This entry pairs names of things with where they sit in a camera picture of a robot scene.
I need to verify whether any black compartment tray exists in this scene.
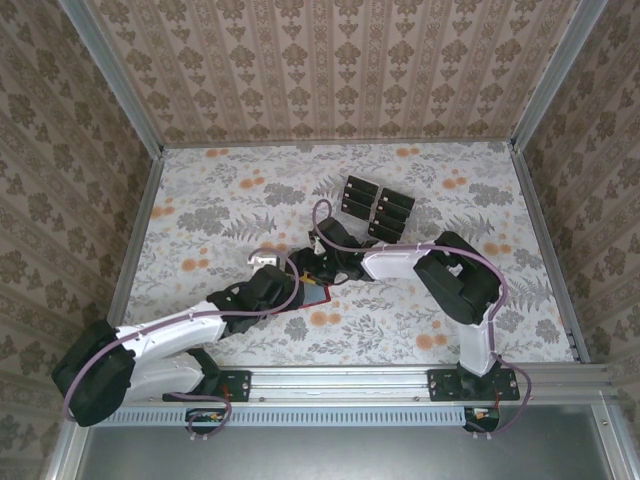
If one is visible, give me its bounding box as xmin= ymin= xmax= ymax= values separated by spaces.
xmin=339 ymin=172 xmax=417 ymax=243

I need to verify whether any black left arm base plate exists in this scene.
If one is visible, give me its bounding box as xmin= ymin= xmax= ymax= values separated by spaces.
xmin=162 ymin=368 xmax=251 ymax=404

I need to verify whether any grey metal sheet panel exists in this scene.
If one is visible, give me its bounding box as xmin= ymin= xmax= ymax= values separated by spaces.
xmin=74 ymin=424 xmax=609 ymax=480

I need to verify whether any aluminium corner post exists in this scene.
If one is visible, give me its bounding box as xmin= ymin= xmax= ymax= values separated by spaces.
xmin=59 ymin=0 xmax=167 ymax=159
xmin=508 ymin=0 xmax=610 ymax=154

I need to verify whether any red card holder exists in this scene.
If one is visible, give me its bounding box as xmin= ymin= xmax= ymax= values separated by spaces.
xmin=298 ymin=269 xmax=335 ymax=310

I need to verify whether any aluminium side rail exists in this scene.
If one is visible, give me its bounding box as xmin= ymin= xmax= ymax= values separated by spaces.
xmin=104 ymin=149 xmax=166 ymax=324
xmin=509 ymin=147 xmax=592 ymax=365

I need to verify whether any aluminium frame bar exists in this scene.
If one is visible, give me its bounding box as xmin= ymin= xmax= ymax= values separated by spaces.
xmin=43 ymin=424 xmax=90 ymax=480
xmin=591 ymin=402 xmax=632 ymax=480

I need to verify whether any aluminium mounting rail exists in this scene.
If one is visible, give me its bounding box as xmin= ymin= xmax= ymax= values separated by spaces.
xmin=134 ymin=363 xmax=620 ymax=407

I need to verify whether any floral table cover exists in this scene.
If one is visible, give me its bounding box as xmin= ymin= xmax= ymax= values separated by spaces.
xmin=122 ymin=142 xmax=576 ymax=369

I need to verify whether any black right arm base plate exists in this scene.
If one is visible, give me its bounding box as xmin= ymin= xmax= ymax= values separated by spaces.
xmin=427 ymin=368 xmax=521 ymax=404

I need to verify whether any aluminium back rail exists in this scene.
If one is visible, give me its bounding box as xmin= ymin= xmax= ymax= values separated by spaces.
xmin=160 ymin=139 xmax=517 ymax=150

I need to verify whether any white slotted cable duct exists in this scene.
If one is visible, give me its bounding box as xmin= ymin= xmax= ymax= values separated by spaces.
xmin=107 ymin=407 xmax=501 ymax=428

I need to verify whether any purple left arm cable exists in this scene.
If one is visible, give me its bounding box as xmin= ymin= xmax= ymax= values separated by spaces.
xmin=63 ymin=246 xmax=302 ymax=444

